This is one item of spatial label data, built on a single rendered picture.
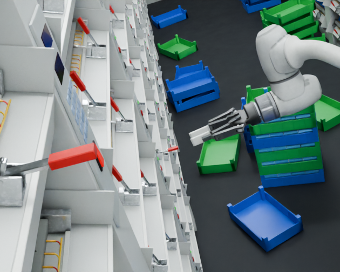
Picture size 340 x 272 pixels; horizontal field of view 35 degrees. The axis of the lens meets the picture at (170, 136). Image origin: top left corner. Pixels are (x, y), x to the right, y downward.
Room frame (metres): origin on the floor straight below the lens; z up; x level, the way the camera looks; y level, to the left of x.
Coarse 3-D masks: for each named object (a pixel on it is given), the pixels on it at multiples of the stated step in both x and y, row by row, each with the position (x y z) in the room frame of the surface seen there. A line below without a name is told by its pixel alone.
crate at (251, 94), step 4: (248, 88) 2.23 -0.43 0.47; (260, 88) 2.23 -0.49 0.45; (268, 88) 2.22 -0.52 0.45; (248, 92) 2.24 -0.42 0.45; (252, 92) 2.25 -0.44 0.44; (256, 92) 2.24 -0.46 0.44; (260, 92) 2.23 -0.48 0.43; (248, 96) 2.23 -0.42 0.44; (252, 96) 2.23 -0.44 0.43; (256, 96) 2.24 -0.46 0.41; (248, 100) 2.20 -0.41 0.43; (252, 100) 2.23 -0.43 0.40; (312, 104) 1.97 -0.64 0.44; (308, 108) 1.98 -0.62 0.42; (312, 108) 1.97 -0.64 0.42; (300, 112) 1.99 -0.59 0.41; (304, 112) 1.98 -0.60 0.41; (308, 112) 1.98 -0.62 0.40; (312, 112) 1.97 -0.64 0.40; (284, 116) 2.01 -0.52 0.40
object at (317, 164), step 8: (312, 160) 1.98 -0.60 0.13; (320, 160) 1.97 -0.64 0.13; (264, 168) 2.06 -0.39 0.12; (272, 168) 2.05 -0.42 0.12; (280, 168) 2.03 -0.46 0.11; (288, 168) 2.02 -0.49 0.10; (296, 168) 2.01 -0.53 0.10; (304, 168) 2.00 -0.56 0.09; (312, 168) 1.98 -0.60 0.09; (320, 168) 1.97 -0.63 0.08
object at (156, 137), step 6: (150, 90) 1.92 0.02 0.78; (150, 96) 1.92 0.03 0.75; (150, 102) 1.90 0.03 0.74; (150, 108) 1.85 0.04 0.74; (156, 120) 1.75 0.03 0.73; (156, 126) 1.71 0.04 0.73; (156, 132) 1.66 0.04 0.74; (156, 138) 1.62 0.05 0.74; (156, 144) 1.58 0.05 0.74; (162, 156) 1.50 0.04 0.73; (162, 162) 1.47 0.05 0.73; (162, 168) 1.43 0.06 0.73; (168, 180) 1.31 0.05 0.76; (168, 186) 1.31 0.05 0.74
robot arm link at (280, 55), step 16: (272, 32) 1.48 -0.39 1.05; (256, 48) 1.51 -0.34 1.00; (272, 48) 1.46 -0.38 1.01; (288, 48) 1.43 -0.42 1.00; (304, 48) 1.41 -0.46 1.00; (320, 48) 1.37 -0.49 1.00; (336, 48) 1.35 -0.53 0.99; (272, 64) 1.45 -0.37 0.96; (288, 64) 1.42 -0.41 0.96; (336, 64) 1.33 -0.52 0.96; (272, 80) 1.46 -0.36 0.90
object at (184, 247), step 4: (180, 244) 1.22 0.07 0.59; (184, 244) 1.22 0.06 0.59; (188, 244) 1.22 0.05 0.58; (180, 248) 1.22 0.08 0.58; (184, 248) 1.22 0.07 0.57; (188, 248) 1.22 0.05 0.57; (180, 252) 1.22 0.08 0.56; (184, 252) 1.22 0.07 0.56; (188, 252) 1.22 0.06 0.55; (184, 256) 1.21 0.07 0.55; (188, 256) 1.21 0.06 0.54; (184, 260) 1.20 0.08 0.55; (188, 260) 1.19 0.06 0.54; (184, 264) 1.18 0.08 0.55; (188, 264) 1.18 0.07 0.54; (184, 268) 1.16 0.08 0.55; (188, 268) 1.16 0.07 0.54
